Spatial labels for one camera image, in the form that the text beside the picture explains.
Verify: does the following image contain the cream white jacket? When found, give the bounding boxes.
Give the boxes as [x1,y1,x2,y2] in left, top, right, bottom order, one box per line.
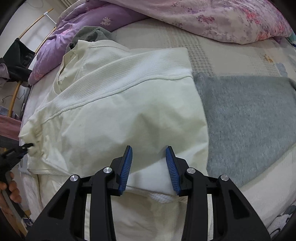
[20,40,209,240]

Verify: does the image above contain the bamboo clothes rack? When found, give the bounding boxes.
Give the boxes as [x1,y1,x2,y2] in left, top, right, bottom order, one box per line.
[2,6,59,117]

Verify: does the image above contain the person's left hand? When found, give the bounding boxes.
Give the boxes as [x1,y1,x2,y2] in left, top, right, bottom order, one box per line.
[0,171,22,215]

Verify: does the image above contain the black garment on rack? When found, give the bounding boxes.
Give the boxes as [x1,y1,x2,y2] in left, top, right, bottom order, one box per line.
[1,38,35,87]

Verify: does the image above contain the grey hoodie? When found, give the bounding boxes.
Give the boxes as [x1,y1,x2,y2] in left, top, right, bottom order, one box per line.
[65,26,296,188]

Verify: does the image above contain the purple quilt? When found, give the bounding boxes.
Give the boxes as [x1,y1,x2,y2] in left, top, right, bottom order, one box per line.
[28,1,147,85]

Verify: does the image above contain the teal blue-trimmed pillow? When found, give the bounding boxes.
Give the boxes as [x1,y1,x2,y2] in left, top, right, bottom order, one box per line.
[287,32,296,48]

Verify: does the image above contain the pink floral quilt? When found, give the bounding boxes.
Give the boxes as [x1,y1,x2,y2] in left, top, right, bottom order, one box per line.
[111,0,293,45]

